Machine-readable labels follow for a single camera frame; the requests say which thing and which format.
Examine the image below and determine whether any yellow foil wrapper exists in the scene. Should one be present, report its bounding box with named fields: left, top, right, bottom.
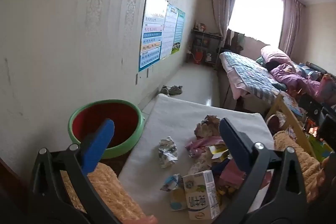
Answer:
left=218, top=184, right=237, bottom=196

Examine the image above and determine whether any green edged wall poster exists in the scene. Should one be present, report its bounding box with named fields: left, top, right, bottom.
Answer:
left=171, top=9, right=186, bottom=55

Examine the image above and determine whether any purple jacket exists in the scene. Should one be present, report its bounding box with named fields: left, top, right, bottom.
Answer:
left=270, top=63, right=321, bottom=88

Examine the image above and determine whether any bed with checked quilt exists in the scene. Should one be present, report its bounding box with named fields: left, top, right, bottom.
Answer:
left=219, top=51, right=336, bottom=109

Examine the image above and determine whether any yellow cardboard box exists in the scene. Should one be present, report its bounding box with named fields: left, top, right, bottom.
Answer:
left=209, top=144, right=233, bottom=162

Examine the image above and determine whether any pink cardboard piece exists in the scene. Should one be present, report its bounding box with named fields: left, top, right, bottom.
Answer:
left=220, top=160, right=247, bottom=188

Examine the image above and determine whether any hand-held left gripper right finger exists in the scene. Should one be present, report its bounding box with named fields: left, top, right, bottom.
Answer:
left=213, top=117, right=309, bottom=224

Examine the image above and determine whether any dark metal shelf rack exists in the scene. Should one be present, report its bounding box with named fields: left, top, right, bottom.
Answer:
left=190, top=28, right=223, bottom=64

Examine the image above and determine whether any bright window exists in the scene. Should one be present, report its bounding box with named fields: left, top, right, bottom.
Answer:
left=227, top=0, right=285, bottom=47

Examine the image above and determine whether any dark clothes pile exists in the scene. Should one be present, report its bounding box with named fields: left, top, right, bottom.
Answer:
left=227, top=29, right=246, bottom=51

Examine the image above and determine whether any pink plastic bag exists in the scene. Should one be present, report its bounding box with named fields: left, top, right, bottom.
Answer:
left=185, top=136, right=226, bottom=159

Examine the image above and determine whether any large blue wall poster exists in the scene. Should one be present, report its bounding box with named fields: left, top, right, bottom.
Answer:
left=138, top=0, right=168, bottom=72

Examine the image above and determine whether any white milk carton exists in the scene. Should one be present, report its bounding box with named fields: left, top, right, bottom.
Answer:
left=183, top=170, right=221, bottom=220

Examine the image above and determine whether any green and red trash bin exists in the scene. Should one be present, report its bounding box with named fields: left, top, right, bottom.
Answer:
left=68, top=100, right=145, bottom=159

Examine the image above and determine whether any pink pillow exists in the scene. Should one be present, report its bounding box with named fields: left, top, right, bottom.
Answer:
left=260, top=45, right=292, bottom=64

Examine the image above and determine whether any black and white paper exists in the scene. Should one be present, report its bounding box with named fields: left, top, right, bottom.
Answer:
left=158, top=136, right=178, bottom=168

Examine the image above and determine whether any wooden chair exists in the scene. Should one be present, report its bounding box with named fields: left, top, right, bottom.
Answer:
left=265, top=94, right=318, bottom=161

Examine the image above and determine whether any tan fluffy blanket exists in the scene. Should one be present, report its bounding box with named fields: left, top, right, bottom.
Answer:
left=60, top=131, right=328, bottom=224

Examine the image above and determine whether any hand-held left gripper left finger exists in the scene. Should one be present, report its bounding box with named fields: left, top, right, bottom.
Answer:
left=29, top=118, right=124, bottom=224

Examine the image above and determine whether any crumpled brown paper bag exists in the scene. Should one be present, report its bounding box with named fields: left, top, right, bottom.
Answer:
left=194, top=115, right=223, bottom=139

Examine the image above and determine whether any pale purple curtain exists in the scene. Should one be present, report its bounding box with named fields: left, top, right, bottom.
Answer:
left=211, top=0, right=240, bottom=38
left=279, top=0, right=305, bottom=56

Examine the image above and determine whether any crumpled blue and white carton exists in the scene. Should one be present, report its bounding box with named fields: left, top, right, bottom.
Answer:
left=160, top=174, right=184, bottom=191

